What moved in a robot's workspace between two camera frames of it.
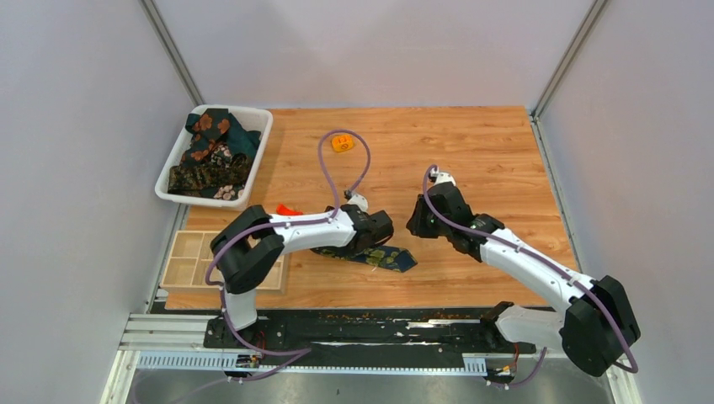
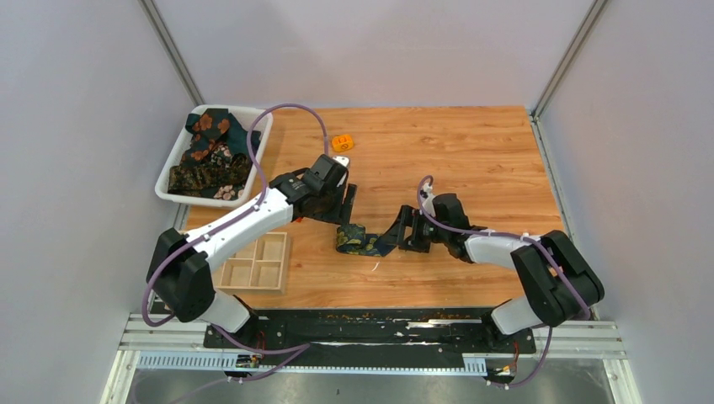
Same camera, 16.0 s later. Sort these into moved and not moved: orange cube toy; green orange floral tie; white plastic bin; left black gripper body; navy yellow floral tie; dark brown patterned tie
Moved: left black gripper body; navy yellow floral tie
Not moved: dark brown patterned tie; white plastic bin; orange cube toy; green orange floral tie
